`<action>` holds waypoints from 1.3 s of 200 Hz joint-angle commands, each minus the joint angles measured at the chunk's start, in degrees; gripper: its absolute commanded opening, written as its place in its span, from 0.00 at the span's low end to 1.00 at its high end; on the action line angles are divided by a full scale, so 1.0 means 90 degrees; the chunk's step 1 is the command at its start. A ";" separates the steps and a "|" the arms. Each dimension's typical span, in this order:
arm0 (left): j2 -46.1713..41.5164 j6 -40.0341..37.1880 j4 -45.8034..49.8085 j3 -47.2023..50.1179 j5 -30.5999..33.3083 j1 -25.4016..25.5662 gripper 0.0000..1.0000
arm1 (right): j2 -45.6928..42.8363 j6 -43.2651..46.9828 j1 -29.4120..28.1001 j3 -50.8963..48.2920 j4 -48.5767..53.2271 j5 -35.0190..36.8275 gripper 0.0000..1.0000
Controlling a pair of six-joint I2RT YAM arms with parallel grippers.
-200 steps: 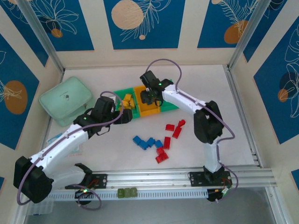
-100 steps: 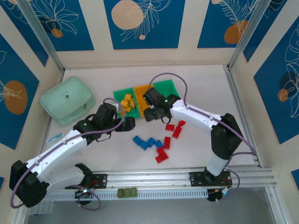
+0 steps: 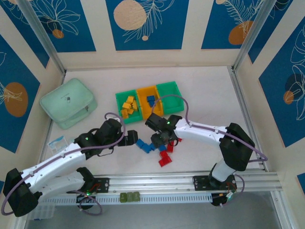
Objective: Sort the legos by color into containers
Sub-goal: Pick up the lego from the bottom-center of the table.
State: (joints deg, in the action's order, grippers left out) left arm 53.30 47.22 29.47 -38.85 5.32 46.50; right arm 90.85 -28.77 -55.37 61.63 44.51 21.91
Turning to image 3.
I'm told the mint green zip pouch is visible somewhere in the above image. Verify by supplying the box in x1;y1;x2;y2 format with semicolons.
39;78;98;130

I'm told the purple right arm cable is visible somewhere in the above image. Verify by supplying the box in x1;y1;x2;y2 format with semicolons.
151;94;268;208

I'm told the clear plastic organizer box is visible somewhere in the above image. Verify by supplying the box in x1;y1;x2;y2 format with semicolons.
30;204;56;220

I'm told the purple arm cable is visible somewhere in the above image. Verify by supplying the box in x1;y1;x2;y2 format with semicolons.
1;112;126;217
151;94;268;208

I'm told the aluminium front rail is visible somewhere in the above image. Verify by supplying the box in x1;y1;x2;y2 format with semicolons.
35;170;284;198

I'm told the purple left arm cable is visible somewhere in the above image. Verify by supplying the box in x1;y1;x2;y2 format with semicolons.
1;112;126;217

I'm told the green plastic bin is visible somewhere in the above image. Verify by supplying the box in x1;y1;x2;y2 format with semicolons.
156;81;185;114
115;90;143;125

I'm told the clear plastic packet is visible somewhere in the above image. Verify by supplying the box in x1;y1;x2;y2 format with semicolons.
47;135;70;155

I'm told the black arm base electronics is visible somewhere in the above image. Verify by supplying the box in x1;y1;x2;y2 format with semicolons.
75;192;96;212
211;192;236;208

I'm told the white slotted cable duct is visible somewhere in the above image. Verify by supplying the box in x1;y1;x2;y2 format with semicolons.
38;192;213;205

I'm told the orange plastic bin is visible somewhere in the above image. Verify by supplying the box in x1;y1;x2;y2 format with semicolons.
136;85;165;120

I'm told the aluminium frame post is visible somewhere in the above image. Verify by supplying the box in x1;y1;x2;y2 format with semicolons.
231;0;290;72
16;0;67;74

